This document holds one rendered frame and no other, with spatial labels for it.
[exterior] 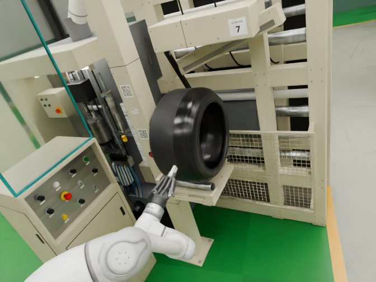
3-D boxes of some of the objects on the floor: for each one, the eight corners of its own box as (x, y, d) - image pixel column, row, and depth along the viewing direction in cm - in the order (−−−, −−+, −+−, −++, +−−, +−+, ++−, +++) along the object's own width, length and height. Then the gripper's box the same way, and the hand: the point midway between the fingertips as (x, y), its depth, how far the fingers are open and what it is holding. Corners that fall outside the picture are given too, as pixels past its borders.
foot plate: (173, 258, 230) (173, 256, 229) (187, 233, 249) (187, 231, 248) (201, 267, 217) (201, 265, 216) (214, 239, 236) (213, 238, 235)
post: (184, 253, 232) (26, -134, 109) (191, 241, 241) (52, -129, 118) (197, 257, 225) (45, -151, 102) (203, 244, 234) (71, -143, 112)
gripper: (164, 204, 123) (183, 163, 136) (142, 200, 129) (162, 161, 143) (170, 212, 127) (188, 172, 141) (149, 208, 134) (168, 169, 148)
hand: (173, 172), depth 140 cm, fingers closed
